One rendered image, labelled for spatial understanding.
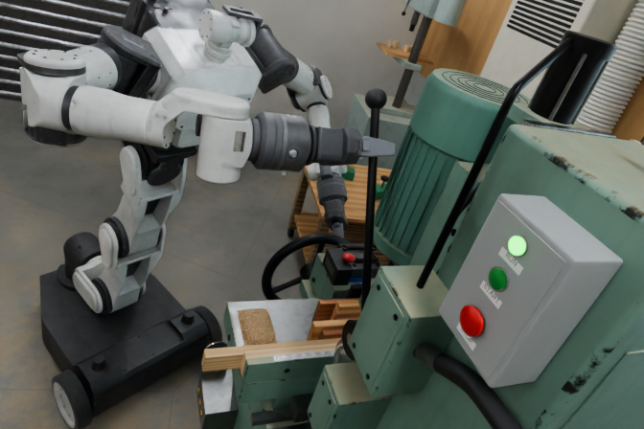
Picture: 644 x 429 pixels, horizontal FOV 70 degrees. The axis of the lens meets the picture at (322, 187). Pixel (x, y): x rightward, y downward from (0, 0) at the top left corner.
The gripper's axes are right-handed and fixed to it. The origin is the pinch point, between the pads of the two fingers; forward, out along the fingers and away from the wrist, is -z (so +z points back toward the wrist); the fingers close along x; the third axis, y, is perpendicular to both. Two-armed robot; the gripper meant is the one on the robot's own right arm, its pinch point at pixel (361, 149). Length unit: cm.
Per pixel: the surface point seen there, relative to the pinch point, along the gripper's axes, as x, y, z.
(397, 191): -2.8, 6.5, -5.6
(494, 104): -19.0, -5.8, -10.2
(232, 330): 26.6, 37.0, 13.9
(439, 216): -12.5, 10.1, -6.9
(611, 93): 52, -37, -136
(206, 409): 42, 60, 15
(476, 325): -33.4, 19.4, 4.3
